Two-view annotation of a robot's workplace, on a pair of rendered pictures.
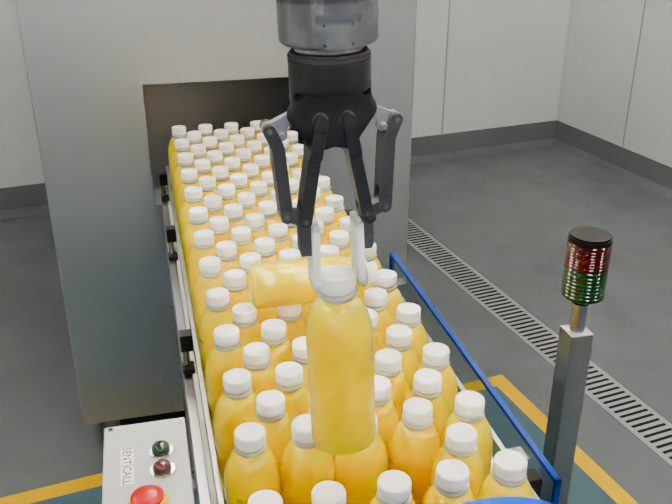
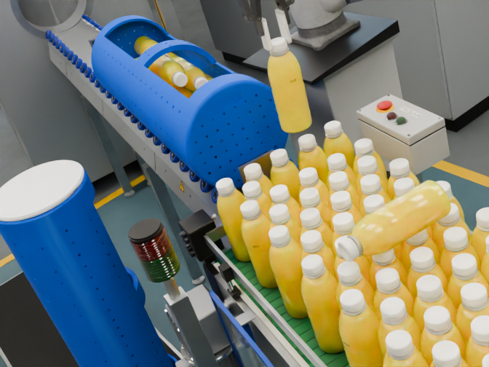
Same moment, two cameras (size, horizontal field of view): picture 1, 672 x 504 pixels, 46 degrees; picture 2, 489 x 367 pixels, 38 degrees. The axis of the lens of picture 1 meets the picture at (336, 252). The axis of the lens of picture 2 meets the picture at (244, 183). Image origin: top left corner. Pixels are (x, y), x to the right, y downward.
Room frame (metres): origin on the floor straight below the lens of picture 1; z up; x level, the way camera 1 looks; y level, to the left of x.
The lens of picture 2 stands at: (2.12, -0.24, 1.91)
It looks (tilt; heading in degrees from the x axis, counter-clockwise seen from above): 31 degrees down; 177
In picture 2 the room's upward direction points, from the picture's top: 19 degrees counter-clockwise
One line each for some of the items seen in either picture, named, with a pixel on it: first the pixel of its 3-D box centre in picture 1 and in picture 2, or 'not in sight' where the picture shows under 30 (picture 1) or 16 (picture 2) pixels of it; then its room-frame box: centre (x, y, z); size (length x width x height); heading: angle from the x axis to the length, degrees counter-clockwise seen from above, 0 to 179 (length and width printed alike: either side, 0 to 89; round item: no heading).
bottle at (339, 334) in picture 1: (340, 365); (287, 88); (0.72, -0.01, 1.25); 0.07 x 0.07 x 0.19
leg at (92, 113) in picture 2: not in sight; (108, 147); (-1.36, -0.66, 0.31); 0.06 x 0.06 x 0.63; 14
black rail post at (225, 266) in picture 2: (528, 496); (229, 279); (0.87, -0.27, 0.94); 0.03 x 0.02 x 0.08; 14
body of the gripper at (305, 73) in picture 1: (330, 97); not in sight; (0.72, 0.00, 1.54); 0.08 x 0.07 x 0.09; 103
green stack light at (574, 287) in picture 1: (584, 280); (158, 261); (1.06, -0.37, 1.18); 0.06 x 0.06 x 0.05
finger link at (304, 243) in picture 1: (295, 231); (287, 10); (0.71, 0.04, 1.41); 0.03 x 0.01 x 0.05; 103
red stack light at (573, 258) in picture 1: (588, 252); (150, 241); (1.06, -0.37, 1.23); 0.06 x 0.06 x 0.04
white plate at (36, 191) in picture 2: not in sight; (36, 189); (0.29, -0.69, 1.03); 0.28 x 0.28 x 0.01
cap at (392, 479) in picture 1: (394, 487); (279, 156); (0.71, -0.07, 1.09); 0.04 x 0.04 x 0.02
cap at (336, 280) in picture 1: (337, 281); (278, 45); (0.72, 0.00, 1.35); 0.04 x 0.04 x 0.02
